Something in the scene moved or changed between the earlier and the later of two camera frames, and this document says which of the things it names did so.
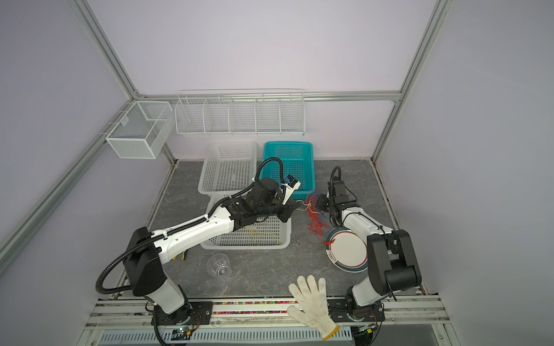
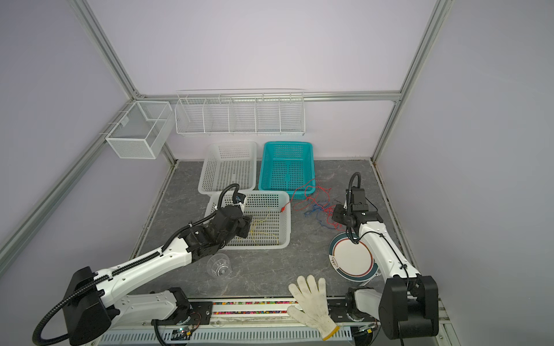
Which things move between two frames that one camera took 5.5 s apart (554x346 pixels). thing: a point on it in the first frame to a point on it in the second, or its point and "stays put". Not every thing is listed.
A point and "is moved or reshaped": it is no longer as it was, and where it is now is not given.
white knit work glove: [314, 303] stays put
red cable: [316, 223] is moved or reshaped
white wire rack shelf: [262, 112] stays put
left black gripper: [290, 206] to [246, 223]
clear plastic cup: [219, 265] stays put
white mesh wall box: [141, 132] stays put
